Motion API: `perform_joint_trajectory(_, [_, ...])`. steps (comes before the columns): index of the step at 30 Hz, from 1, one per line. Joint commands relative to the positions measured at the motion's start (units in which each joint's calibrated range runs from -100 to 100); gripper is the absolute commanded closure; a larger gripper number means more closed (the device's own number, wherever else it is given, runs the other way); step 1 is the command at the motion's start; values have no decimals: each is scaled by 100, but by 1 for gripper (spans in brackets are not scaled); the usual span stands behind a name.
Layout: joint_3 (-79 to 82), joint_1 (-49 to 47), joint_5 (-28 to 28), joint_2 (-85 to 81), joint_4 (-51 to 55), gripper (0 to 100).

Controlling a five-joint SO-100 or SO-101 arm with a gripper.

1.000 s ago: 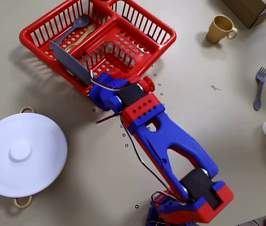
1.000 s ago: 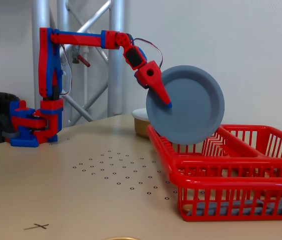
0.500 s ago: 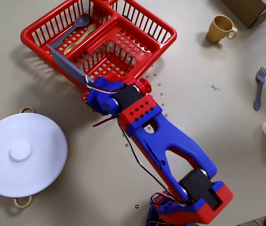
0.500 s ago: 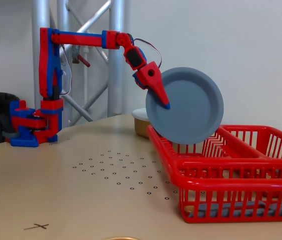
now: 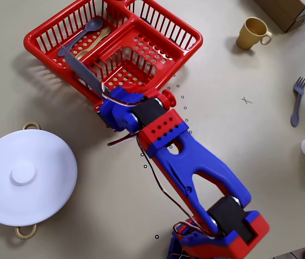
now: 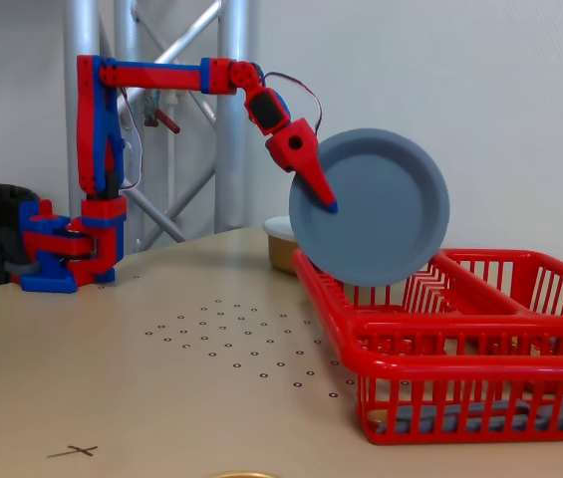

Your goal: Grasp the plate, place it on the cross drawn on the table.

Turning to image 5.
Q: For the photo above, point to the grey plastic spoon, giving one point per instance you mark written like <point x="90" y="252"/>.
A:
<point x="95" y="25"/>

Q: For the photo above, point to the blue red gripper body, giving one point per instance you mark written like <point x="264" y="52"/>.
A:
<point x="106" y="114"/>

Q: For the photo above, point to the brown cardboard box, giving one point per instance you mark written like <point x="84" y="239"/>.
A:
<point x="281" y="10"/>

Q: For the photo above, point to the blue and red robot arm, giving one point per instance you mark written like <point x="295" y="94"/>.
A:
<point x="209" y="167"/>

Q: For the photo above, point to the red plastic dish rack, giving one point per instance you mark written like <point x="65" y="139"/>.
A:
<point x="27" y="40"/>

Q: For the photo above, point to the yellow plastic mug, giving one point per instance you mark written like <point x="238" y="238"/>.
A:
<point x="245" y="40"/>

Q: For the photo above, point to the red blue gripper finger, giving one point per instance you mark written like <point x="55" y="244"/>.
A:
<point x="118" y="93"/>
<point x="98" y="107"/>

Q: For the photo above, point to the beige plastic spoon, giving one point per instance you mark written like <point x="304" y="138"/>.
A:
<point x="105" y="31"/>

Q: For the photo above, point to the grey plastic fork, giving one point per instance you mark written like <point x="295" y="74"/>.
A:
<point x="298" y="102"/>

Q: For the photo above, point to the grey round plate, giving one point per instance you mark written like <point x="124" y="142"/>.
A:
<point x="82" y="67"/>

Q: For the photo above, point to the white round pot lid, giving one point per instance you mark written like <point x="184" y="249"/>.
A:
<point x="22" y="189"/>

